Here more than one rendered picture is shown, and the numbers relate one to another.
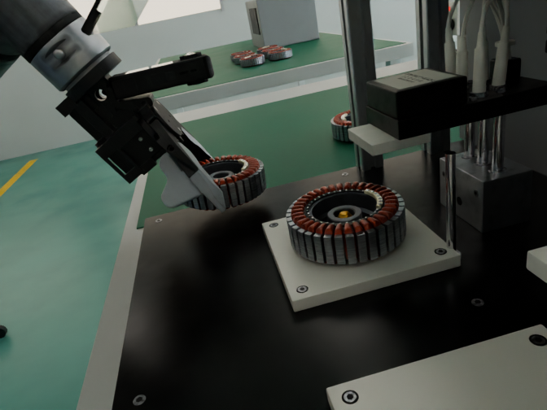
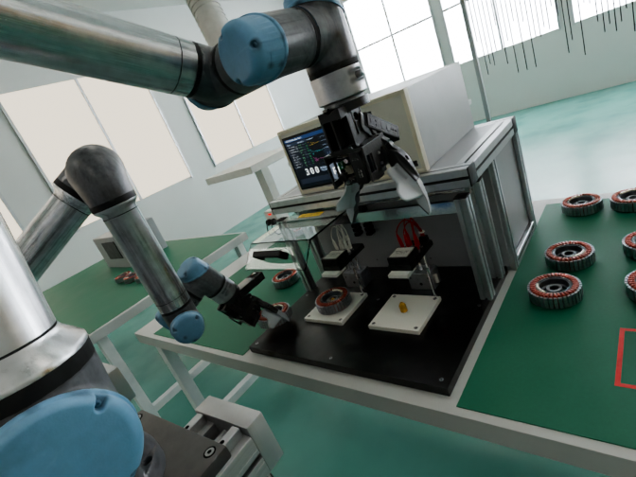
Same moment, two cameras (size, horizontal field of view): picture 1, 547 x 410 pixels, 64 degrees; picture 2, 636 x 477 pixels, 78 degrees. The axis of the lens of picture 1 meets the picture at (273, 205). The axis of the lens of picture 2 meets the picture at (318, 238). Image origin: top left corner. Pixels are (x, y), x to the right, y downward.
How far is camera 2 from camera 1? 0.86 m
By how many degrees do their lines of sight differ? 36
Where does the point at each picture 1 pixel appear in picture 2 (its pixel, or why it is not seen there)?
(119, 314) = (286, 365)
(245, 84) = not seen: hidden behind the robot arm
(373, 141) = (334, 273)
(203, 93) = (135, 308)
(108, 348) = (297, 369)
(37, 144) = not seen: outside the picture
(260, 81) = not seen: hidden behind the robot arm
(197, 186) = (280, 315)
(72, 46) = (229, 285)
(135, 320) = (301, 355)
